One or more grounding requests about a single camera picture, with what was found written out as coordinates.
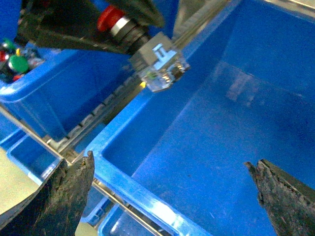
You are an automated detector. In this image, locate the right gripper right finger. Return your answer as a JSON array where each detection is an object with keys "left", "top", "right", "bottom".
[{"left": 244, "top": 159, "right": 315, "bottom": 236}]

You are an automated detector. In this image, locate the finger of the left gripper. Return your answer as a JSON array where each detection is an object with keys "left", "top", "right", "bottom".
[
  {"left": 16, "top": 0, "right": 127, "bottom": 54},
  {"left": 108, "top": 0, "right": 165, "bottom": 28}
]

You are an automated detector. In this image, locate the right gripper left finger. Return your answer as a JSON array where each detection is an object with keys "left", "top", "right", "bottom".
[{"left": 0, "top": 151, "right": 95, "bottom": 236}]

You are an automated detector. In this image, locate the red mushroom push button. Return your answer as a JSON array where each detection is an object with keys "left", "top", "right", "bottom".
[{"left": 97, "top": 5, "right": 190, "bottom": 92}]

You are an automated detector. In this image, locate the blue bin with buttons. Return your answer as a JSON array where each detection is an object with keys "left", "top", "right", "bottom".
[{"left": 0, "top": 0, "right": 138, "bottom": 142}]

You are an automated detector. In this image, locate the lower blue bin centre-left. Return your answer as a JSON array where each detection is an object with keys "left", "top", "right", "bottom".
[{"left": 0, "top": 129, "right": 60, "bottom": 185}]

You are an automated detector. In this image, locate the green push button upper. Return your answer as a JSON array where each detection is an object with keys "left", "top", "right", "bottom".
[{"left": 8, "top": 55, "right": 29, "bottom": 73}]

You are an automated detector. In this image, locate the empty blue upper bin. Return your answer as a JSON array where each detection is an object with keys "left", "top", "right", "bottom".
[{"left": 87, "top": 0, "right": 315, "bottom": 236}]

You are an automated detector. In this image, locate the metal rack front rail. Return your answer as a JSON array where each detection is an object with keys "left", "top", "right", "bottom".
[{"left": 0, "top": 103, "right": 163, "bottom": 236}]

